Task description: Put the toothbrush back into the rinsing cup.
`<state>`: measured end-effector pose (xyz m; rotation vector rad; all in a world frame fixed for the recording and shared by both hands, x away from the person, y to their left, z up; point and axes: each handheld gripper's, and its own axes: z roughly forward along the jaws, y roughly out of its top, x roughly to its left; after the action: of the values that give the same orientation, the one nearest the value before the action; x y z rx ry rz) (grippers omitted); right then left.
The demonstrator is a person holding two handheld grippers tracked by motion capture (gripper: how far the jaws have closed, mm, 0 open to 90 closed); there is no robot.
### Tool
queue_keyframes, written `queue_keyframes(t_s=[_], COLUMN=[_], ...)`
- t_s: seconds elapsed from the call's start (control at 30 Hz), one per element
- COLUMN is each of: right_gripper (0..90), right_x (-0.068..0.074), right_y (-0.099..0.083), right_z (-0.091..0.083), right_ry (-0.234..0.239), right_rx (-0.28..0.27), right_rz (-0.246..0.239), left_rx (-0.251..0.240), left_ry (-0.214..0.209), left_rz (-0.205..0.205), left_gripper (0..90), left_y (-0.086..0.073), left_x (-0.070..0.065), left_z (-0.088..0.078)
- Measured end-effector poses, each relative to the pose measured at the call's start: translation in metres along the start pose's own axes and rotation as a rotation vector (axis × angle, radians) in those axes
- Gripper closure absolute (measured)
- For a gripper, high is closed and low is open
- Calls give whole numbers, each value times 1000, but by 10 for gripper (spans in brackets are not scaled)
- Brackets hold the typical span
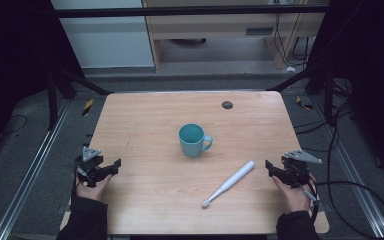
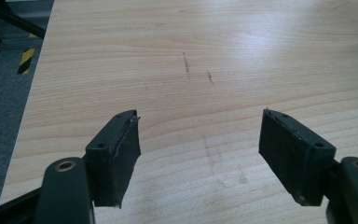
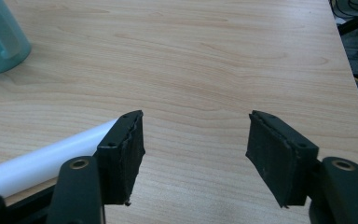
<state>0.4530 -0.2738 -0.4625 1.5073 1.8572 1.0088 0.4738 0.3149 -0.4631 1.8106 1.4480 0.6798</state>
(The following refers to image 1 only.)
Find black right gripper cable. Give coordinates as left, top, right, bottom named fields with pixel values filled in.
left=300, top=173, right=384, bottom=240

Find black floor cable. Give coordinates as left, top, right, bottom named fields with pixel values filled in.
left=0, top=114, right=29, bottom=136
left=293, top=99, right=354, bottom=155

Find hanging black desk cables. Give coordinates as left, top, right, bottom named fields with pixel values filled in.
left=272, top=12, right=315, bottom=68

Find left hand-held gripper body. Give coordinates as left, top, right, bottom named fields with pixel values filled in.
left=73, top=145, right=114, bottom=188

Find black yellow floor tape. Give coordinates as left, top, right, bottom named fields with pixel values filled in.
left=295, top=95, right=314, bottom=111
left=81, top=98, right=95, bottom=117

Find thin black left gripper cable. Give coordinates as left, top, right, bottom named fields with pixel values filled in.
left=70, top=156, right=88, bottom=198

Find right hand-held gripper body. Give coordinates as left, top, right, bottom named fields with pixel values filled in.
left=280, top=149, right=323, bottom=189

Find black tripod stand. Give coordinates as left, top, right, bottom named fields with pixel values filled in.
left=266, top=61, right=353, bottom=127
left=45, top=61, right=115, bottom=132

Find white cabinet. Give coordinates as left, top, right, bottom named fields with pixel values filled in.
left=50, top=0, right=156, bottom=70

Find person's right hand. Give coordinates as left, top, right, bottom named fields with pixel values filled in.
left=271, top=175, right=315, bottom=215

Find aluminium floor rail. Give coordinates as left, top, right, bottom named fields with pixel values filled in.
left=309, top=95, right=384, bottom=240
left=0, top=99, right=72, bottom=240

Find black horizontal bar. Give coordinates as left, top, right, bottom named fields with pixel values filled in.
left=51, top=4, right=332, bottom=19

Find teal ceramic cup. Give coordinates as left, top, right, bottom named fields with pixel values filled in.
left=178, top=123, right=214, bottom=159

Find white electric toothbrush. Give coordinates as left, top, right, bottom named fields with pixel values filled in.
left=201, top=160, right=256, bottom=210

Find light wooden desk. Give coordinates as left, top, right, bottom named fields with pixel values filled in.
left=141, top=0, right=332, bottom=73

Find person's left hand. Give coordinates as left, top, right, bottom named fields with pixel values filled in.
left=75, top=173, right=114, bottom=202

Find black curtain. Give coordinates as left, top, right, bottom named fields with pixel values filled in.
left=308, top=0, right=384, bottom=188
left=0, top=0, right=85, bottom=164

